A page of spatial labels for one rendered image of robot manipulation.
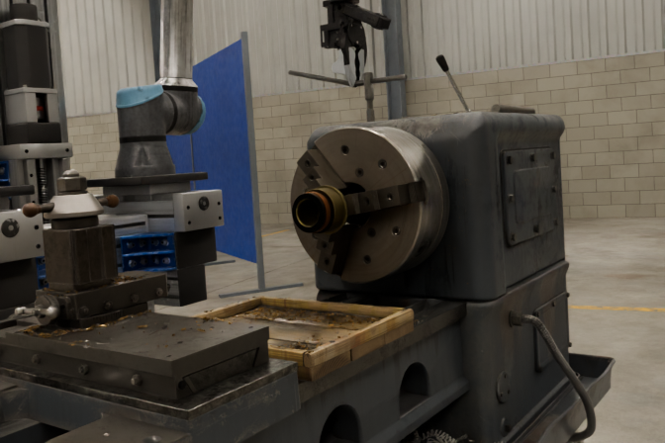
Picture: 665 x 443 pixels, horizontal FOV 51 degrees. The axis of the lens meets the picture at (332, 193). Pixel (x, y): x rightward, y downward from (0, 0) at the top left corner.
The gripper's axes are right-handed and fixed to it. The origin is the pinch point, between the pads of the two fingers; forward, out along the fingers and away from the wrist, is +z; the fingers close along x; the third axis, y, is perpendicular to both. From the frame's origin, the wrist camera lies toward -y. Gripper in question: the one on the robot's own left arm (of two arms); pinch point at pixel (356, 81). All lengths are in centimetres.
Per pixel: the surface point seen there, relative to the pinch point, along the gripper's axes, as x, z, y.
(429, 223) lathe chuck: 19.2, 31.4, -27.5
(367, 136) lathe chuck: 23.4, 13.9, -17.1
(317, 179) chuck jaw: 31.1, 21.6, -10.0
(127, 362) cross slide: 88, 39, -24
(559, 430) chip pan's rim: -7, 79, -42
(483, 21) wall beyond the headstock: -924, -185, 352
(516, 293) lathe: -7, 49, -34
